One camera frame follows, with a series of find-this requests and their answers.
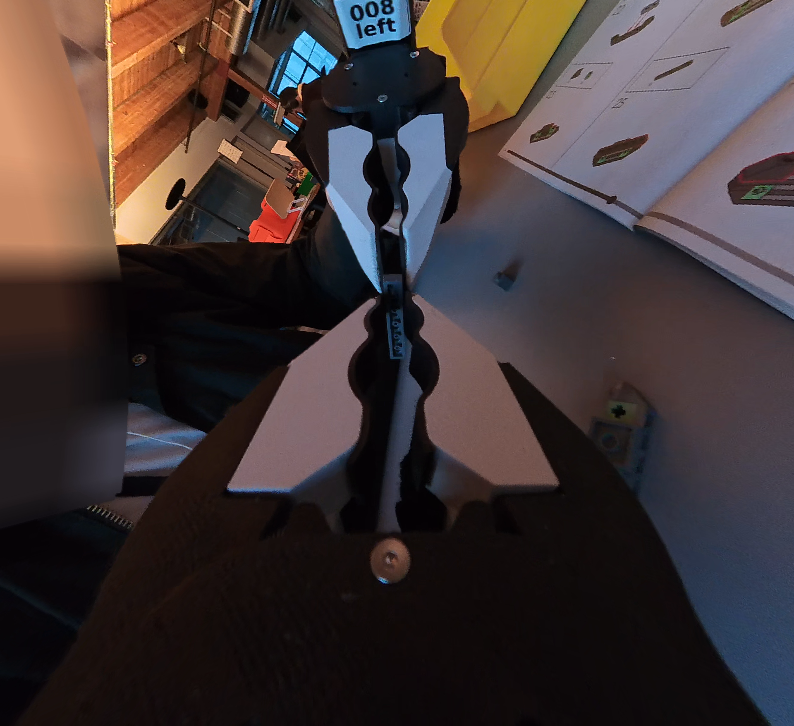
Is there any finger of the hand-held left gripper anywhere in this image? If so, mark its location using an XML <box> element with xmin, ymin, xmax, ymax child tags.
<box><xmin>327</xmin><ymin>127</ymin><xmax>382</xmax><ymax>294</ymax></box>
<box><xmin>396</xmin><ymin>114</ymin><xmax>452</xmax><ymax>293</ymax></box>

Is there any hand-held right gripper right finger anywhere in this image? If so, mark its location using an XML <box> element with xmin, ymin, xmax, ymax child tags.
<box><xmin>402</xmin><ymin>294</ymin><xmax>560</xmax><ymax>521</ymax></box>

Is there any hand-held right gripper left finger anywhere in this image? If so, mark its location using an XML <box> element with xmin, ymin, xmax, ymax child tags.
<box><xmin>226</xmin><ymin>297</ymin><xmax>382</xmax><ymax>531</ymax></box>

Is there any dark brick with green tile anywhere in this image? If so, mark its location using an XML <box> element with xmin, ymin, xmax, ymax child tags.
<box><xmin>588</xmin><ymin>382</ymin><xmax>655</xmax><ymax>494</ymax></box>

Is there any dark grey brick plate assembly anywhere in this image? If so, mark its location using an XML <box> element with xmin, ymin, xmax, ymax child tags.
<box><xmin>383</xmin><ymin>272</ymin><xmax>410</xmax><ymax>361</ymax></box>

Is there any person's left forearm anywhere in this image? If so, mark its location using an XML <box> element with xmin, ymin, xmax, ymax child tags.
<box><xmin>118</xmin><ymin>205</ymin><xmax>379</xmax><ymax>429</ymax></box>

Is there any tan cardboard box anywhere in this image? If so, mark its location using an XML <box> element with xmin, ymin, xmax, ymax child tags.
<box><xmin>262</xmin><ymin>183</ymin><xmax>295</xmax><ymax>218</ymax></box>

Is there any orange crate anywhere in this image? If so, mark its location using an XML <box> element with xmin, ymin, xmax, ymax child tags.
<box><xmin>248</xmin><ymin>202</ymin><xmax>299</xmax><ymax>243</ymax></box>

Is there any person in dark jacket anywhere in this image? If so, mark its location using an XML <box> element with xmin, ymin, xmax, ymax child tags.
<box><xmin>0</xmin><ymin>400</ymin><xmax>212</xmax><ymax>726</ymax></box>

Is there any yellow parts bin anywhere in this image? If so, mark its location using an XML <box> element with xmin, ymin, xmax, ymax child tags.
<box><xmin>414</xmin><ymin>0</ymin><xmax>630</xmax><ymax>133</ymax></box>

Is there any black pendant lamp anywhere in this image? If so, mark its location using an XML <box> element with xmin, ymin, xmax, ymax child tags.
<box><xmin>163</xmin><ymin>177</ymin><xmax>252</xmax><ymax>227</ymax></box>

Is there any open instruction booklet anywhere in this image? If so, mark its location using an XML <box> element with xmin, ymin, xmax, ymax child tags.
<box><xmin>499</xmin><ymin>0</ymin><xmax>794</xmax><ymax>320</ymax></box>

